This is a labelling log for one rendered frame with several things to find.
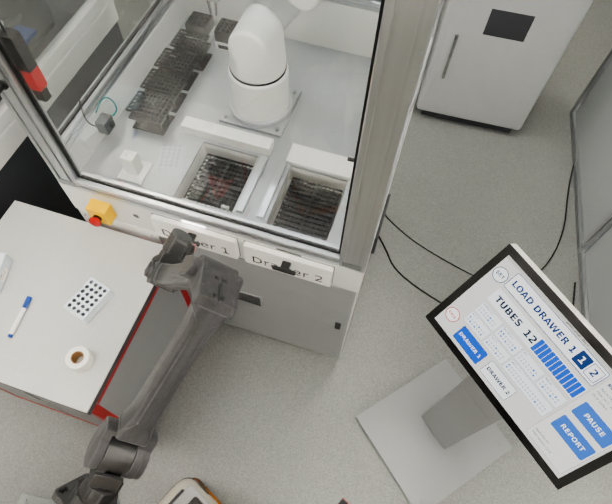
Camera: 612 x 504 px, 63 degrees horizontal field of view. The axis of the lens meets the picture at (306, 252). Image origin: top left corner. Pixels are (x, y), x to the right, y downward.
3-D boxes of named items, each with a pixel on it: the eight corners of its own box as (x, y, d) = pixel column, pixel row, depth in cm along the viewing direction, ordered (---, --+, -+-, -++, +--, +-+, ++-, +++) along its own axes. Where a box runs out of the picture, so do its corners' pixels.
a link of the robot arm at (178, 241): (143, 278, 126) (174, 292, 130) (165, 242, 123) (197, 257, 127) (146, 255, 136) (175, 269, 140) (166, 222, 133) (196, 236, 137)
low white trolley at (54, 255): (151, 449, 212) (86, 413, 146) (21, 402, 220) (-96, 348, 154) (206, 326, 239) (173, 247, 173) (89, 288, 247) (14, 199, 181)
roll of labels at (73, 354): (78, 377, 151) (72, 373, 147) (65, 360, 153) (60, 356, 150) (98, 361, 153) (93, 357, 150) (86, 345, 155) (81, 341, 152)
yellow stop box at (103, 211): (110, 227, 167) (103, 215, 161) (90, 221, 168) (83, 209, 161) (117, 215, 169) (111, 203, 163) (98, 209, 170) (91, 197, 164)
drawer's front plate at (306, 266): (330, 287, 161) (332, 272, 151) (245, 261, 164) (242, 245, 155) (331, 282, 161) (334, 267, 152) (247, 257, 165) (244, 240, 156)
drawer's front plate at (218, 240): (238, 259, 165) (234, 243, 155) (157, 235, 168) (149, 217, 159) (240, 255, 165) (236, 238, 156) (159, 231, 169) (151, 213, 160)
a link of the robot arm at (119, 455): (83, 492, 92) (111, 498, 95) (109, 452, 90) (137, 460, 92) (89, 453, 100) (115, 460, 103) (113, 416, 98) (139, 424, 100)
